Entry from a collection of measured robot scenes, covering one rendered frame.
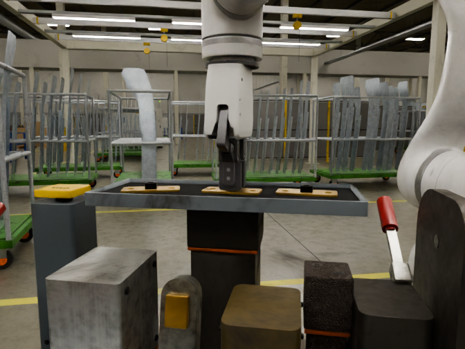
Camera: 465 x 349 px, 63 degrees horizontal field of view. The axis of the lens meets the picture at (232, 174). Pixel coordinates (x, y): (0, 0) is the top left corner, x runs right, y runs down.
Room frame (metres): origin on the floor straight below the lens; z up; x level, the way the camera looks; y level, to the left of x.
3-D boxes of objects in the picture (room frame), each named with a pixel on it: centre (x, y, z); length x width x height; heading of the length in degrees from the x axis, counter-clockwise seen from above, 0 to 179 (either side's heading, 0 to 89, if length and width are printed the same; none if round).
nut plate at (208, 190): (0.55, 0.00, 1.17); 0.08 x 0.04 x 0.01; 76
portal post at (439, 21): (6.62, -3.43, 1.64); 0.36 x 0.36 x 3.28; 10
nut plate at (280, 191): (0.53, -0.10, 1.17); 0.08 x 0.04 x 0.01; 76
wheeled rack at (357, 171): (7.92, -2.70, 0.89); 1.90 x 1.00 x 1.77; 102
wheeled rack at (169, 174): (6.88, 1.59, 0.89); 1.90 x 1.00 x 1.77; 11
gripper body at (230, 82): (0.55, 0.00, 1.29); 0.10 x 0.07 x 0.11; 166
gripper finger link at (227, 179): (0.52, 0.01, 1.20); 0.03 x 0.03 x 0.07; 76
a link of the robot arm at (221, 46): (0.55, 0.00, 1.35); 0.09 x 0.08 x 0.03; 166
